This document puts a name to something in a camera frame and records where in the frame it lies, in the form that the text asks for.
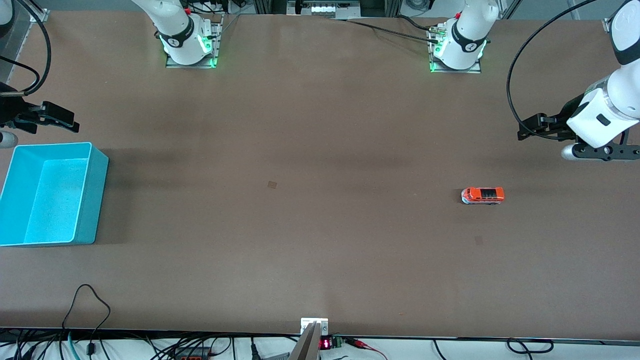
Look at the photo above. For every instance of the grey metal camera bar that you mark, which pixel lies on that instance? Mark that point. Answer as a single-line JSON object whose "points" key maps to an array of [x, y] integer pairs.
{"points": [[306, 345]]}

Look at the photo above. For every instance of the black power strip red switches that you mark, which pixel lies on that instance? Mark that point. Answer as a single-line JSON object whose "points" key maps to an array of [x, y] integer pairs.
{"points": [[192, 356]]}

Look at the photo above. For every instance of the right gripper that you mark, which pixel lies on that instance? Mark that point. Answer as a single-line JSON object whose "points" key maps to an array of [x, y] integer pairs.
{"points": [[11, 111]]}

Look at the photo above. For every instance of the blue plastic box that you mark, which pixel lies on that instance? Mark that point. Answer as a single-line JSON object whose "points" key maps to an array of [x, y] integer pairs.
{"points": [[50, 200]]}

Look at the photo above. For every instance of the red clip lead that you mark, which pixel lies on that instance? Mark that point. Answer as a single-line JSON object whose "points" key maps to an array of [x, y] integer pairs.
{"points": [[357, 343]]}

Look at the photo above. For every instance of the aluminium frame structure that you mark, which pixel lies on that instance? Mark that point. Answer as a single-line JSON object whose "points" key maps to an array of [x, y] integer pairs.
{"points": [[270, 6]]}

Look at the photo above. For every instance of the metal corner bracket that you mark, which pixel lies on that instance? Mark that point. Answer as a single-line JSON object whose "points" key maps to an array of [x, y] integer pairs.
{"points": [[41, 16], [607, 25]]}

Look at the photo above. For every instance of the orange toy bus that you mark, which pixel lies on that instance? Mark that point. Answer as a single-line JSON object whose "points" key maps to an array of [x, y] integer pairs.
{"points": [[482, 195]]}

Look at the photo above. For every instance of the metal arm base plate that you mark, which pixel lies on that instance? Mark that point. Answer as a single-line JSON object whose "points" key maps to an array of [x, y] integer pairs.
{"points": [[217, 47], [475, 70]]}

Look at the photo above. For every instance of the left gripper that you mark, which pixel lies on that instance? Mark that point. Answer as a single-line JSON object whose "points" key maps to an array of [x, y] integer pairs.
{"points": [[560, 124]]}

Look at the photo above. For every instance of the white mounting plate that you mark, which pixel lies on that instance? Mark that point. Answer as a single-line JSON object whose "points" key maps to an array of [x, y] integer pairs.
{"points": [[322, 325]]}

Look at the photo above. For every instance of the red digit display module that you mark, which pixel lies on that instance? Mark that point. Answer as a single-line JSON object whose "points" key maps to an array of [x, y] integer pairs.
{"points": [[325, 344]]}

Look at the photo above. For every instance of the white lit device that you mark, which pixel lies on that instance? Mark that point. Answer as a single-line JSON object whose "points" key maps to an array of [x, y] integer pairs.
{"points": [[335, 8]]}

